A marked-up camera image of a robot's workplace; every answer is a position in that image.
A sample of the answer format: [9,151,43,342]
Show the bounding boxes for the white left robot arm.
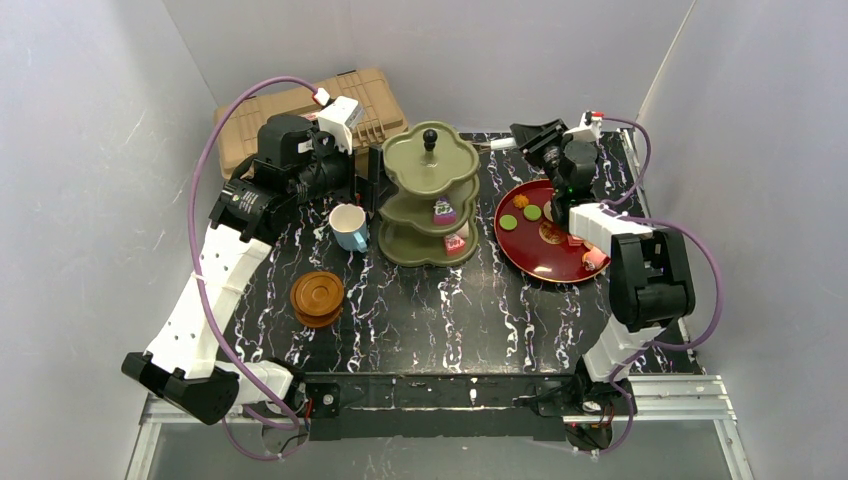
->
[121,111,374,425]

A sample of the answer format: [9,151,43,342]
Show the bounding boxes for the tan plastic toolbox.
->
[217,68,408,179]

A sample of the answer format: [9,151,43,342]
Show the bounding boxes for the stacked brown wooden coasters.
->
[290,271,345,329]

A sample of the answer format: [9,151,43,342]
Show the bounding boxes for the blue mug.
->
[328,204,369,253]

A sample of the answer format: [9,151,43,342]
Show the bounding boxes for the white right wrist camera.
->
[567,111,604,143]

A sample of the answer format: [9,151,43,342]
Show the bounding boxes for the pink sprinkled cake slice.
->
[443,233,467,257]

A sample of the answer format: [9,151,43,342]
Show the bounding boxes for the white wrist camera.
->
[567,111,604,143]
[316,96,364,154]

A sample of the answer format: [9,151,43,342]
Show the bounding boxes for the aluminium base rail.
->
[125,374,757,480]

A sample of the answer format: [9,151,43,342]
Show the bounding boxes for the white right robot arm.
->
[510,112,695,396]

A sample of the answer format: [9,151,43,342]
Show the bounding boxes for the round yellow biscuit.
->
[538,220,567,245]

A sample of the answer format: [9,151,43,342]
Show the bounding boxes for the pink swirl roll cake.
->
[581,246,609,272]

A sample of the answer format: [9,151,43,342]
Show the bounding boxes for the red round lacquer tray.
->
[494,179,611,283]

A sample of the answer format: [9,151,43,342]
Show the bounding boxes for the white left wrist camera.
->
[316,96,364,154]

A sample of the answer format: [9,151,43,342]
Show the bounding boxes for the green macaron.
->
[522,204,543,222]
[498,214,518,231]

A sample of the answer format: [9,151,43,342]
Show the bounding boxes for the orange flower cookie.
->
[512,194,531,210]

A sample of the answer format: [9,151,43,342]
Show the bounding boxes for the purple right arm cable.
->
[596,116,726,458]

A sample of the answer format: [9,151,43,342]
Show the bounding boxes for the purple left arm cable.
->
[186,75,329,463]

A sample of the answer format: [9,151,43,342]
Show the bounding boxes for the green three-tier serving stand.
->
[377,121,480,267]

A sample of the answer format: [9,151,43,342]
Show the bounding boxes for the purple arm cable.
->
[186,75,329,463]
[596,116,726,458]

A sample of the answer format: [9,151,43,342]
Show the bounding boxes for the purple frosted cake slice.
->
[432,197,457,226]

